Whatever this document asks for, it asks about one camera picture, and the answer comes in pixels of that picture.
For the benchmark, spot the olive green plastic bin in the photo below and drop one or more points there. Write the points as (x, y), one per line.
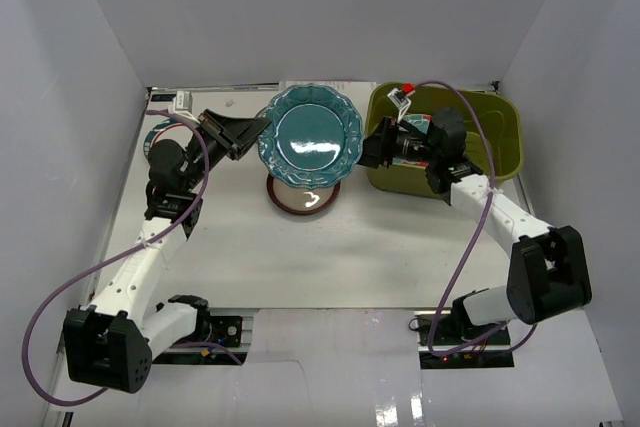
(493, 137)

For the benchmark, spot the teal scalloped plate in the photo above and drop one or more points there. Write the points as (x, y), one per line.
(314, 139)

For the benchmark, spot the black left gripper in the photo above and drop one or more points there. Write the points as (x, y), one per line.
(221, 133)

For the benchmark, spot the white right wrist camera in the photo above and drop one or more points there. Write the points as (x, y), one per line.
(401, 99)

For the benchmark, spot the white green rimmed plate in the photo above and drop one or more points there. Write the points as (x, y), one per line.
(167, 129)

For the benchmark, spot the blue label sticker left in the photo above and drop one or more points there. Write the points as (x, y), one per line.
(162, 97)

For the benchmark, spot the white papers at back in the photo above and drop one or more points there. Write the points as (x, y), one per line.
(345, 87)

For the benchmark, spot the red rimmed beige plate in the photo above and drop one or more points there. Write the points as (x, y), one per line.
(300, 201)

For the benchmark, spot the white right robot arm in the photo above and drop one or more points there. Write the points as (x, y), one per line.
(547, 274)

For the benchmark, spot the red teal flower plate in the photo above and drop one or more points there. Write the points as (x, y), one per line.
(417, 127)

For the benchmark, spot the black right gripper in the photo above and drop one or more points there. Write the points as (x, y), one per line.
(377, 144)

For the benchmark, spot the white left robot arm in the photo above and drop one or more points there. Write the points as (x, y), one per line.
(112, 342)

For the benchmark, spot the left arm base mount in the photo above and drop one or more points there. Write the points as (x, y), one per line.
(227, 332)

